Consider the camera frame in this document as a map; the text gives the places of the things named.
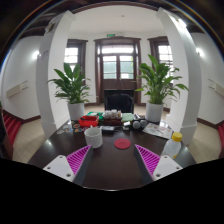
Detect round coasters on table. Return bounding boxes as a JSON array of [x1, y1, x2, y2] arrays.
[[56, 121, 83, 135]]

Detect red round coaster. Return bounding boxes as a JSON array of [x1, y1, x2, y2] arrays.
[[114, 138, 131, 149]]

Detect printed paper sheet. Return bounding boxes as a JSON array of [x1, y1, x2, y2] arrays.
[[143, 122, 173, 139]]

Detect white ceramic mug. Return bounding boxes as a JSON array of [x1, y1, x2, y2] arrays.
[[84, 127, 103, 148]]

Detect right potted green plant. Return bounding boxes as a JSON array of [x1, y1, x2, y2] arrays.
[[136, 55, 188, 123]]

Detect grey round speaker balls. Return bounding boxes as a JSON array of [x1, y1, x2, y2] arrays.
[[132, 120, 147, 129]]

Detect green notebook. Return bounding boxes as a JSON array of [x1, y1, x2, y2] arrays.
[[122, 113, 134, 122]]

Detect potted green plant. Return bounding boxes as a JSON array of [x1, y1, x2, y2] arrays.
[[49, 63, 90, 121], [136, 55, 188, 123]]

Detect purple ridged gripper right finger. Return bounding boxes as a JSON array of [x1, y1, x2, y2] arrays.
[[134, 145, 182, 184]]

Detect small black device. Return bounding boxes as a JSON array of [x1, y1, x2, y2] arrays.
[[100, 126, 115, 134]]

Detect white pillar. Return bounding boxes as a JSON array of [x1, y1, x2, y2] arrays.
[[157, 8, 202, 145], [36, 11, 73, 138]]

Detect plastic bottle yellow cap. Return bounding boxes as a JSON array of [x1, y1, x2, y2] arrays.
[[162, 132, 182, 159]]

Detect right white pillar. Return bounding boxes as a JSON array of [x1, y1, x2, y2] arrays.
[[157, 8, 202, 145]]

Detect dark wooden double door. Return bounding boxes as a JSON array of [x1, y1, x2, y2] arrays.
[[95, 36, 141, 104]]

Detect black office chair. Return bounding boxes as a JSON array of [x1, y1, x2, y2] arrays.
[[104, 89, 134, 113]]

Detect left white pillar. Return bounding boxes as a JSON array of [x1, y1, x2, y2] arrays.
[[36, 11, 73, 138]]

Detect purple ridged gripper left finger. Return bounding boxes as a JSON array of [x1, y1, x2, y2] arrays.
[[44, 145, 93, 186]]

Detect tray of small glasses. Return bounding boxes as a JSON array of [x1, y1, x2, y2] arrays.
[[103, 109, 122, 120]]

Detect red plastic box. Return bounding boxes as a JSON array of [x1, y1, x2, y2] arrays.
[[78, 116, 99, 127]]

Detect left potted green plant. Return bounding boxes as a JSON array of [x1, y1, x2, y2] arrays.
[[49, 63, 90, 121]]

